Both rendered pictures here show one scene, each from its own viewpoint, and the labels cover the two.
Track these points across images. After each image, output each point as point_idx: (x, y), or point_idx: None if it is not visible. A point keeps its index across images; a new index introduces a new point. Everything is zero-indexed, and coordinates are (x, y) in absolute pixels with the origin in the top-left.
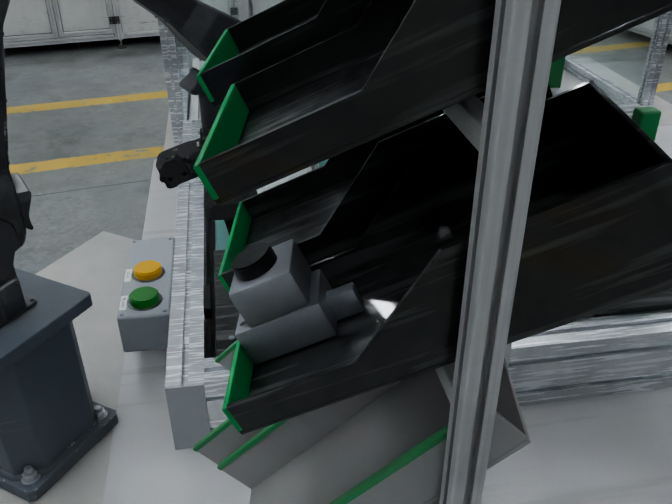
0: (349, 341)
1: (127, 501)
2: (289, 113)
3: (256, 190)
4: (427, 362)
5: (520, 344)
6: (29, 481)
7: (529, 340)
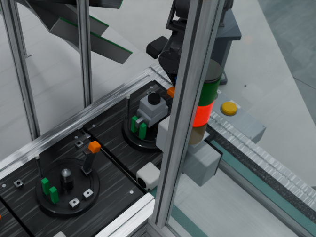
0: None
1: (148, 66)
2: None
3: (155, 54)
4: None
5: (27, 146)
6: None
7: (23, 151)
